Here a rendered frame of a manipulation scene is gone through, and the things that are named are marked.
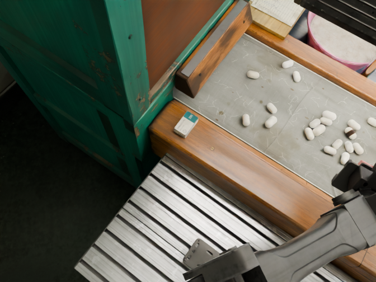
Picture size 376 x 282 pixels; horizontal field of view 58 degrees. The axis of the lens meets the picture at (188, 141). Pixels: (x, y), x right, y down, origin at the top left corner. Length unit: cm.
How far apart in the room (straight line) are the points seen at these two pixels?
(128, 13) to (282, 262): 40
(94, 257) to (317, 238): 56
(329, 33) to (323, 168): 44
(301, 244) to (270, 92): 56
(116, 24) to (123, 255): 57
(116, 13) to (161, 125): 42
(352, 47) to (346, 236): 73
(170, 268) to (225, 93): 47
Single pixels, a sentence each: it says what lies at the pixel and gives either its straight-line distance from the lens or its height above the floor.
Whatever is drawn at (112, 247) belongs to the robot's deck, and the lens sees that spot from 90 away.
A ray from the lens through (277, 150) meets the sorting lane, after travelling 91.
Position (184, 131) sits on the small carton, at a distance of 84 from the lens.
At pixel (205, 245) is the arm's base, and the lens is 88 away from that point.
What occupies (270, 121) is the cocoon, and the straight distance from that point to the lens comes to 91.
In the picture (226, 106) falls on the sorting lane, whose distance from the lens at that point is 93.
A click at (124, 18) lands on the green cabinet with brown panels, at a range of 52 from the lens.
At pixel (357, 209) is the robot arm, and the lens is 58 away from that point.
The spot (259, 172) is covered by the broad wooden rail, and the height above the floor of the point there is 76.
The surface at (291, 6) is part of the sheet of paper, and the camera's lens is 113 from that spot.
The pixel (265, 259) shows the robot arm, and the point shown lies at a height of 111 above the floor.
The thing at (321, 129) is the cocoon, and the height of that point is 76.
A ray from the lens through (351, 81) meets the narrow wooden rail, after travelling 105.
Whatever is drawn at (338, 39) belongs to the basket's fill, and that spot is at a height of 73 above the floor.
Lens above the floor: 155
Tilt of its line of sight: 68 degrees down
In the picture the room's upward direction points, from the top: 8 degrees clockwise
